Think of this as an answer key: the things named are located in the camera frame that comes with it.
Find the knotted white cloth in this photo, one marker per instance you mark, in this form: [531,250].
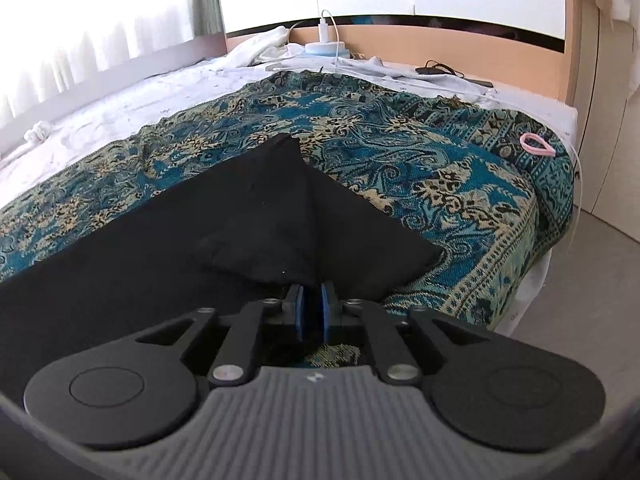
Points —
[37,132]

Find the black pants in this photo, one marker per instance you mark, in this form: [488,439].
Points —
[150,240]

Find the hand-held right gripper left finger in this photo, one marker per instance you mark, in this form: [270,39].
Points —
[300,312]

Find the white sheer curtain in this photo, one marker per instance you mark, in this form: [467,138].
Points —
[100,10]

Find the round blue white device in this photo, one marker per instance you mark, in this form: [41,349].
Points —
[325,51]

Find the white charger plug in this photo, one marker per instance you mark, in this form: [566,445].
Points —
[325,31]

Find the light wooden wardrobe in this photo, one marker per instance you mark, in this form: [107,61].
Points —
[600,110]

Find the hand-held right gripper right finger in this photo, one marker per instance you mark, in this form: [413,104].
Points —
[327,312]

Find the teal paisley patterned blanket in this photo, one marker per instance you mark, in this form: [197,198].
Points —
[400,160]

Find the pile of white clothes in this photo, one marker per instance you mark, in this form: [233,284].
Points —
[260,47]

